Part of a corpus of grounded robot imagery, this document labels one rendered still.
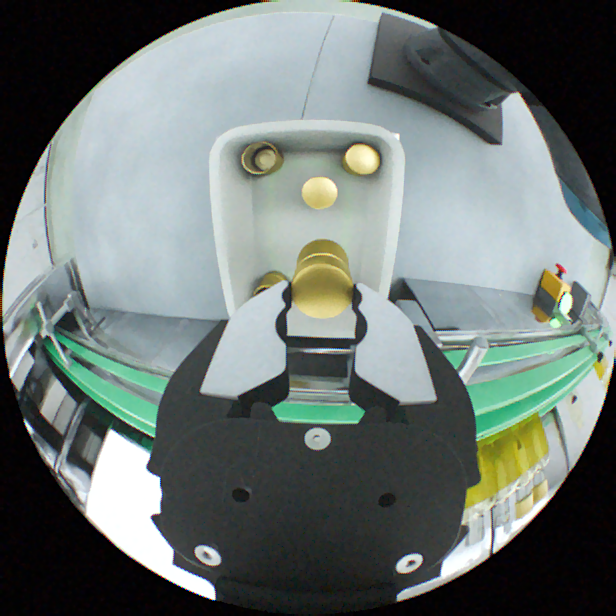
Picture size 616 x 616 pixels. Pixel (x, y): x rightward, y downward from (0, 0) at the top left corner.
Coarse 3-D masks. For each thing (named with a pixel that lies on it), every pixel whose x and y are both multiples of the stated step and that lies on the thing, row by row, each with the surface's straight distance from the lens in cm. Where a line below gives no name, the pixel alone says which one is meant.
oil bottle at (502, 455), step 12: (504, 432) 39; (492, 444) 36; (504, 444) 38; (492, 456) 36; (504, 456) 38; (504, 468) 37; (516, 468) 39; (504, 480) 37; (516, 480) 39; (504, 492) 37
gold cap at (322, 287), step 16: (320, 240) 15; (304, 256) 13; (320, 256) 12; (336, 256) 12; (304, 272) 11; (320, 272) 11; (336, 272) 11; (304, 288) 12; (320, 288) 12; (336, 288) 12; (352, 288) 12; (304, 304) 12; (320, 304) 12; (336, 304) 12
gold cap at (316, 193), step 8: (320, 176) 22; (304, 184) 22; (312, 184) 22; (320, 184) 22; (328, 184) 22; (304, 192) 22; (312, 192) 22; (320, 192) 22; (328, 192) 22; (336, 192) 22; (304, 200) 22; (312, 200) 22; (320, 200) 22; (328, 200) 22; (320, 208) 22
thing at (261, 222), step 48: (240, 144) 23; (288, 144) 25; (336, 144) 24; (384, 144) 21; (240, 192) 25; (288, 192) 27; (384, 192) 22; (240, 240) 25; (288, 240) 28; (336, 240) 27; (384, 240) 21; (240, 288) 26; (384, 288) 22; (336, 336) 25
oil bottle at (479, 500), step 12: (480, 444) 35; (480, 456) 34; (480, 468) 34; (492, 468) 35; (492, 480) 35; (468, 492) 32; (480, 492) 33; (492, 492) 35; (468, 504) 32; (480, 504) 33; (492, 504) 35; (468, 516) 33; (480, 516) 35
